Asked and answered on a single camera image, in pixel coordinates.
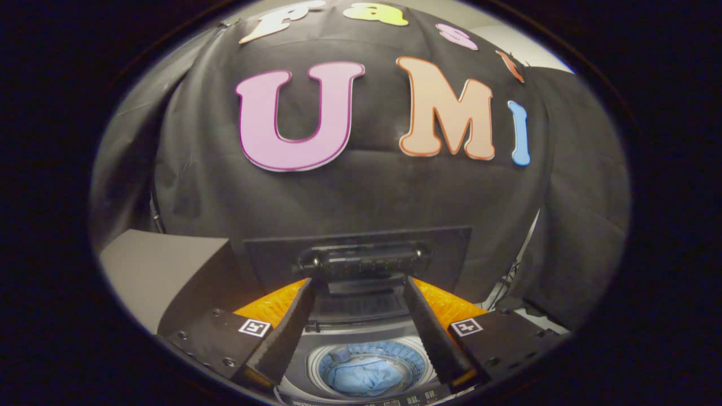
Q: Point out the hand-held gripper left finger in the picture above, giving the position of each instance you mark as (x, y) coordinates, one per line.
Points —
(287, 341)

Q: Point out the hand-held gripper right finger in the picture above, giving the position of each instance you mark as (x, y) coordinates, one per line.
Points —
(431, 335)

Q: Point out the light blue garment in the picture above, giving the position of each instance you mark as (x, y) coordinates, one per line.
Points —
(366, 375)

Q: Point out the grey and beige cabinet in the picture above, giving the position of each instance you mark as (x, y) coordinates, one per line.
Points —
(158, 270)

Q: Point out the black backdrop cloth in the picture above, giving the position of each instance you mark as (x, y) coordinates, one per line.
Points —
(366, 192)

